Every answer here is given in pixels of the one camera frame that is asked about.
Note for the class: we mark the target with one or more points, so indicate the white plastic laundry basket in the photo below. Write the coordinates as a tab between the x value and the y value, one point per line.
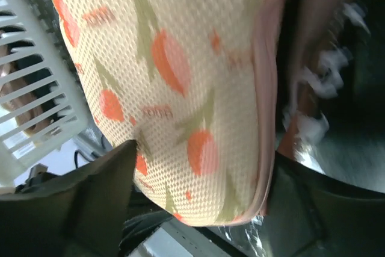
26	43

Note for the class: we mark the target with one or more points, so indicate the pink satin bra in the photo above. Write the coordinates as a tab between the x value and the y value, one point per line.
21	101

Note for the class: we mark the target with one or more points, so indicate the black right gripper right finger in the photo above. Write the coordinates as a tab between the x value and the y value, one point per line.
310	214

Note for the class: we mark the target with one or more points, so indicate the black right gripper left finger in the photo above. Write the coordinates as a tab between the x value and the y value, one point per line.
80	213

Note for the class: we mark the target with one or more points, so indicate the black patterned table mat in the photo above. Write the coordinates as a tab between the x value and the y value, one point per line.
330	81

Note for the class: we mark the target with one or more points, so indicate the pink mesh bra laundry bag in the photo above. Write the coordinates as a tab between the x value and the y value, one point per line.
194	82

